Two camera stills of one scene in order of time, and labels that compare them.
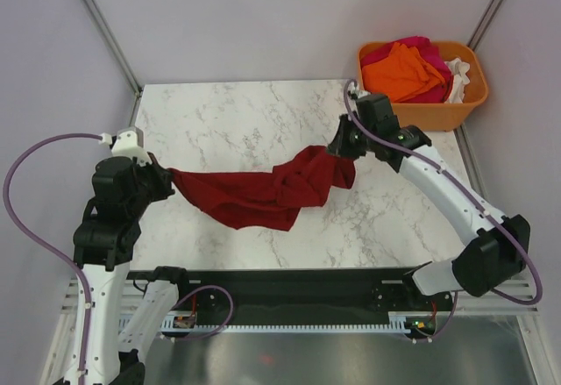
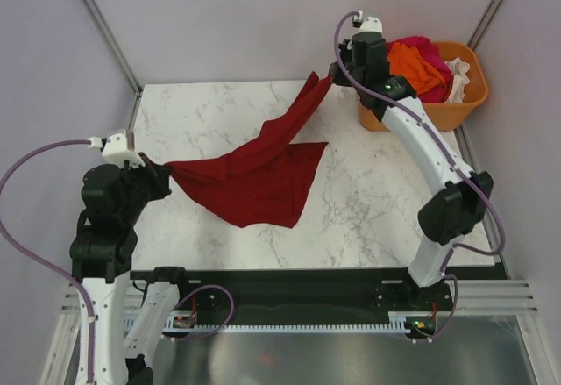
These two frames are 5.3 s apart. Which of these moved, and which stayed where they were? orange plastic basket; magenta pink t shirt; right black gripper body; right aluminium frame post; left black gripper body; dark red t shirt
Moved: right black gripper body; dark red t shirt
Stayed: left black gripper body; right aluminium frame post; magenta pink t shirt; orange plastic basket
